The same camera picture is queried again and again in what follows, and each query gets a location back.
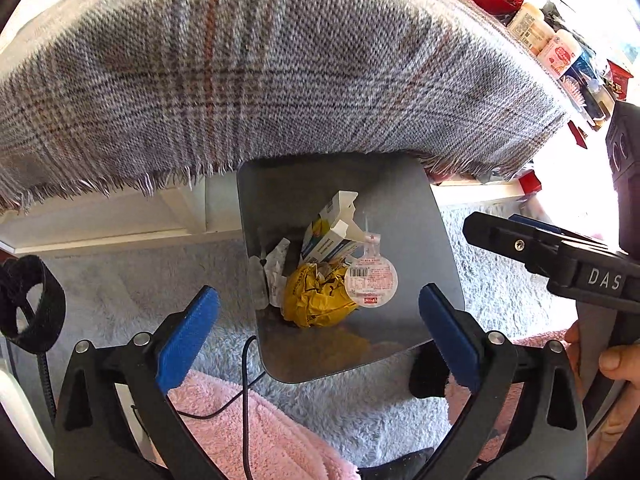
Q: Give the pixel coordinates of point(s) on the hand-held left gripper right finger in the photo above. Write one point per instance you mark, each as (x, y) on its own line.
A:
(447, 330)

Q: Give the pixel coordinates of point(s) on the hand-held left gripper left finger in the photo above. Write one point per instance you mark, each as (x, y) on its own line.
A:
(187, 340)

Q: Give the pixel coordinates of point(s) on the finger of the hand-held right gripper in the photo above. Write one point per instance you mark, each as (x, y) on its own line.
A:
(517, 246)
(550, 227)

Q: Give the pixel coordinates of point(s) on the round plastic cup red label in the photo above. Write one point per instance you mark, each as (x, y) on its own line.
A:
(372, 280)

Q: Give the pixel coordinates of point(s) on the white paper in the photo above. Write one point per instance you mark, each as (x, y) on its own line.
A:
(276, 275)

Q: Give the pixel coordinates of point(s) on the dark grey trash bin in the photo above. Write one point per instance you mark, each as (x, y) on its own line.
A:
(400, 200)

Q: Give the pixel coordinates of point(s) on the yellow paper bag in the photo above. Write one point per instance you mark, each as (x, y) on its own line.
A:
(317, 297)

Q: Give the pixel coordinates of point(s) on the white green medicine box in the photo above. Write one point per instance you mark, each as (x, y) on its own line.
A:
(327, 245)

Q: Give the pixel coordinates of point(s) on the person's right hand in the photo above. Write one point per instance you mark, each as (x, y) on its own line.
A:
(620, 362)

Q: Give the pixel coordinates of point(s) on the grey fluffy rug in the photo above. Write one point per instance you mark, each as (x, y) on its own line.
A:
(150, 290)

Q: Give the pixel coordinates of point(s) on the pink fleece pants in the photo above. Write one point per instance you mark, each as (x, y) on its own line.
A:
(280, 435)

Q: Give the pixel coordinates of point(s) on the pink hairbrush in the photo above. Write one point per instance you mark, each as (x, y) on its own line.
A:
(575, 92)

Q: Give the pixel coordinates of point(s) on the red snack bag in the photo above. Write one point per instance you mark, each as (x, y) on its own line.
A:
(620, 82)

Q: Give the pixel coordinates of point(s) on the blue snack packet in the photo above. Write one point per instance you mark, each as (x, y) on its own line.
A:
(585, 70)

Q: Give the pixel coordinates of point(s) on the white bottle yellow cap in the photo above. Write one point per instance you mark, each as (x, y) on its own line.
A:
(530, 27)

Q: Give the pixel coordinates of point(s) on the grey plaid blanket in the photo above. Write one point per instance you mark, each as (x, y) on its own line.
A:
(250, 70)

